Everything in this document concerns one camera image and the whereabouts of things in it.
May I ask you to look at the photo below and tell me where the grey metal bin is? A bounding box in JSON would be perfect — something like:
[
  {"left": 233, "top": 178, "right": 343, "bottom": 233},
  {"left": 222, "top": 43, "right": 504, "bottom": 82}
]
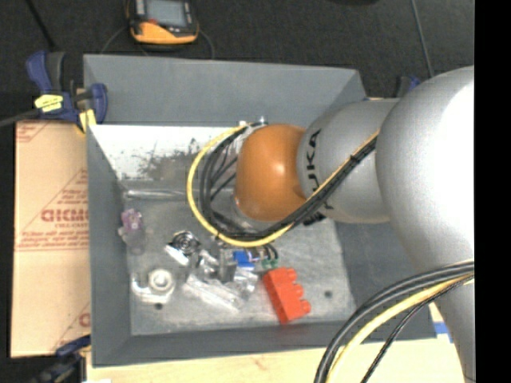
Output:
[{"left": 82, "top": 53, "right": 437, "bottom": 367}]

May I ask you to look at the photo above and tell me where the white round plastic fitting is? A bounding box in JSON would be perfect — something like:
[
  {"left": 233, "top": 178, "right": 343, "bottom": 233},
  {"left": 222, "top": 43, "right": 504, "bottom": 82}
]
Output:
[{"left": 131, "top": 267, "right": 177, "bottom": 306}]

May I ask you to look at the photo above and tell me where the brown cardboard board, red print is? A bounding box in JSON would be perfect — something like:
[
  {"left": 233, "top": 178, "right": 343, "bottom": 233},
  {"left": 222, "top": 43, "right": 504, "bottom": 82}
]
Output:
[{"left": 9, "top": 119, "right": 93, "bottom": 359}]

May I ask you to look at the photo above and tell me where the silver round metal object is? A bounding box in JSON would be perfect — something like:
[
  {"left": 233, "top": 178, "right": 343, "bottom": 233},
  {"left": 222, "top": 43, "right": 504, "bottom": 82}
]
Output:
[{"left": 164, "top": 230, "right": 201, "bottom": 267}]

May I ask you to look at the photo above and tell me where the red toy building brick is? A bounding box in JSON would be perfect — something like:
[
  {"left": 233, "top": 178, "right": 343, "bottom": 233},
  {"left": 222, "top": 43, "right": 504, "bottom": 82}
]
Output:
[{"left": 261, "top": 267, "right": 313, "bottom": 326}]

